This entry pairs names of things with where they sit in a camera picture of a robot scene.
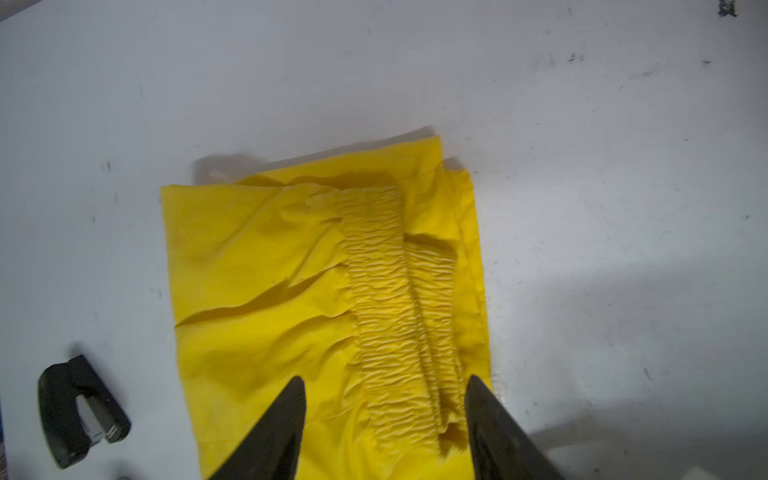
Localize yellow shorts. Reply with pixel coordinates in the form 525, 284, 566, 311
161, 136, 490, 479

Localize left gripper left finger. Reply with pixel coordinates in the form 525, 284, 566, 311
210, 376, 307, 480

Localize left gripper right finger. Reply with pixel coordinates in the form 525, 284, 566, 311
464, 375, 564, 480

